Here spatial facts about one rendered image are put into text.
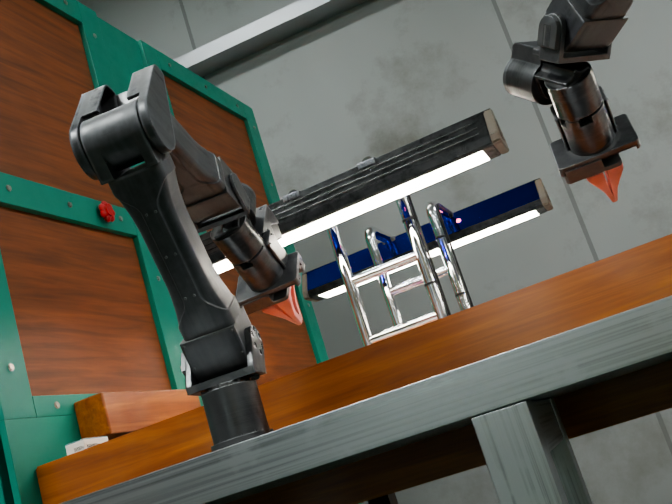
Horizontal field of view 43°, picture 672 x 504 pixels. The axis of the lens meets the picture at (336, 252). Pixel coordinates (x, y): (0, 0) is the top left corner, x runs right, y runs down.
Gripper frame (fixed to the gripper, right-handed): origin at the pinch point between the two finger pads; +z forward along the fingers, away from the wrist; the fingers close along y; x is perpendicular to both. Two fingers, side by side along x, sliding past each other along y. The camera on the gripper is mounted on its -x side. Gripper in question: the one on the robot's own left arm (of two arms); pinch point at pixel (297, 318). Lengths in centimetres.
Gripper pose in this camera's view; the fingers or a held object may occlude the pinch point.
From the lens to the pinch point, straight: 129.3
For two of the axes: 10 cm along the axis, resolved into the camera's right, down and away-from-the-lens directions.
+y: -8.8, 3.6, 3.0
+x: -0.1, 6.2, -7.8
